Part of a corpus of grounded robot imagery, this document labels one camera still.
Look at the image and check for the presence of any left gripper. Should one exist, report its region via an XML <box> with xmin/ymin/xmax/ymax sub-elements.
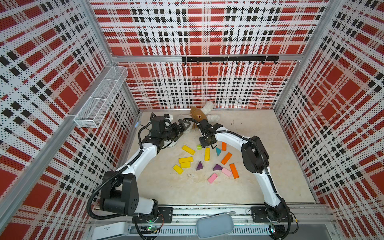
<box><xmin>161</xmin><ymin>119</ymin><xmax>191</xmax><ymax>142</ymax></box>

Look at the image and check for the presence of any teal triangle block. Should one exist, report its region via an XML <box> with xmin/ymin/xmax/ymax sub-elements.
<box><xmin>215</xmin><ymin>148</ymin><xmax>222</xmax><ymax>156</ymax></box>

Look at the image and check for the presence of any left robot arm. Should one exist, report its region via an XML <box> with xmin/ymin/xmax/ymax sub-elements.
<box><xmin>86</xmin><ymin>113</ymin><xmax>191</xmax><ymax>222</ymax></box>

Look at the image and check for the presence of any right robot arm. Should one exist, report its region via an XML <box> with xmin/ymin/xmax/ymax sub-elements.
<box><xmin>179</xmin><ymin>118</ymin><xmax>294</xmax><ymax>223</ymax></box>

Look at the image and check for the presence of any white alarm clock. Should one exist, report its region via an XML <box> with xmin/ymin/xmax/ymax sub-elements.
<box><xmin>162</xmin><ymin>140</ymin><xmax>177</xmax><ymax>150</ymax></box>

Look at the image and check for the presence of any white teddy bear brown shirt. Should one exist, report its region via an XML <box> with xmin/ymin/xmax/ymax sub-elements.
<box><xmin>177</xmin><ymin>101</ymin><xmax>221</xmax><ymax>125</ymax></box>

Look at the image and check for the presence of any yellow upright long block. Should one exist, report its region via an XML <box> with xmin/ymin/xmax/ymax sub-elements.
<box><xmin>204</xmin><ymin>148</ymin><xmax>210</xmax><ymax>162</ymax></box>

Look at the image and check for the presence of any orange block top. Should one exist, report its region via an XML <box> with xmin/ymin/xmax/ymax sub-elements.
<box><xmin>221</xmin><ymin>142</ymin><xmax>227</xmax><ymax>151</ymax></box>

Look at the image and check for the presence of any orange block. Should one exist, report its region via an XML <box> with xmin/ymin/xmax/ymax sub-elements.
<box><xmin>230</xmin><ymin>164</ymin><xmax>239</xmax><ymax>179</ymax></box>
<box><xmin>221</xmin><ymin>142</ymin><xmax>227</xmax><ymax>151</ymax></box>
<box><xmin>221</xmin><ymin>153</ymin><xmax>233</xmax><ymax>165</ymax></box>

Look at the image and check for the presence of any yellow long block upper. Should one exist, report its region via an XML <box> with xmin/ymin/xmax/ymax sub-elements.
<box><xmin>182</xmin><ymin>145</ymin><xmax>196</xmax><ymax>156</ymax></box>

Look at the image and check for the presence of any yellow long block middle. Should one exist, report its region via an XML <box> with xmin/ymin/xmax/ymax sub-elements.
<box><xmin>179</xmin><ymin>157</ymin><xmax>194</xmax><ymax>164</ymax></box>

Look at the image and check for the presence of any orange block middle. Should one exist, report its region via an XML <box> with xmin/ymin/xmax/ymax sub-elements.
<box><xmin>221</xmin><ymin>153</ymin><xmax>233</xmax><ymax>165</ymax></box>

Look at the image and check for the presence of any yellow short block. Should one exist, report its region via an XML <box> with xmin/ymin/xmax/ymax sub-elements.
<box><xmin>180</xmin><ymin>162</ymin><xmax>191</xmax><ymax>169</ymax></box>

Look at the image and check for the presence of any purple triangle block left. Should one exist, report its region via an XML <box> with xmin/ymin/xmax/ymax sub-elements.
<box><xmin>196</xmin><ymin>162</ymin><xmax>203</xmax><ymax>171</ymax></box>

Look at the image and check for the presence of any purple triangle block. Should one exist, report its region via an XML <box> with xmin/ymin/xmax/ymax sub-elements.
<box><xmin>213</xmin><ymin>164</ymin><xmax>223</xmax><ymax>171</ymax></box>
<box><xmin>196</xmin><ymin>162</ymin><xmax>203</xmax><ymax>171</ymax></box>

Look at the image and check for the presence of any yellow small block left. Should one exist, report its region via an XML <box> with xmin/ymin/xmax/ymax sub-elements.
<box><xmin>173</xmin><ymin>165</ymin><xmax>184</xmax><ymax>175</ymax></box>

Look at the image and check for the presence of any purple triangle block right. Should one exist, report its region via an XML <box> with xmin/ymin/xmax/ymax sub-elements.
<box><xmin>213</xmin><ymin>164</ymin><xmax>223</xmax><ymax>171</ymax></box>

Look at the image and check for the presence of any pink block right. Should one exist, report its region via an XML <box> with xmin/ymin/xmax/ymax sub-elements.
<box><xmin>221</xmin><ymin>168</ymin><xmax>233</xmax><ymax>177</ymax></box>

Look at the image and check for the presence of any pink block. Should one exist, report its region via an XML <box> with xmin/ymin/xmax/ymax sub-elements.
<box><xmin>221</xmin><ymin>168</ymin><xmax>233</xmax><ymax>177</ymax></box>
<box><xmin>208</xmin><ymin>173</ymin><xmax>218</xmax><ymax>184</ymax></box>

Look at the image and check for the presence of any pink block lower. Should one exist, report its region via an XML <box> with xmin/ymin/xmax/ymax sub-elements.
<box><xmin>208</xmin><ymin>173</ymin><xmax>218</xmax><ymax>184</ymax></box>

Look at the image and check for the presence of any orange block lower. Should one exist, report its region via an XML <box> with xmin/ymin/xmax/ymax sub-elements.
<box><xmin>230</xmin><ymin>164</ymin><xmax>239</xmax><ymax>179</ymax></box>

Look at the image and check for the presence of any grey pouch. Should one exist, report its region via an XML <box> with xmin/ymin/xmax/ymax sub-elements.
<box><xmin>196</xmin><ymin>213</ymin><xmax>235</xmax><ymax>240</ymax></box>

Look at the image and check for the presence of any white box device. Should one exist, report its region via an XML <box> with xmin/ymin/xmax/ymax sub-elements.
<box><xmin>92</xmin><ymin>222</ymin><xmax>130</xmax><ymax>240</ymax></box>

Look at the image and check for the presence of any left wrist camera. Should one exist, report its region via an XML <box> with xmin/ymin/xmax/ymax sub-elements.
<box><xmin>164</xmin><ymin>114</ymin><xmax>173</xmax><ymax>122</ymax></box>

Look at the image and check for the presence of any black hook rail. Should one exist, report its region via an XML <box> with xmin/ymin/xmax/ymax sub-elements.
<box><xmin>181</xmin><ymin>56</ymin><xmax>280</xmax><ymax>63</ymax></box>

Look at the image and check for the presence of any white wire mesh basket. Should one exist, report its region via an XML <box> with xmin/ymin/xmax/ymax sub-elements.
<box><xmin>74</xmin><ymin>66</ymin><xmax>128</xmax><ymax>128</ymax></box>

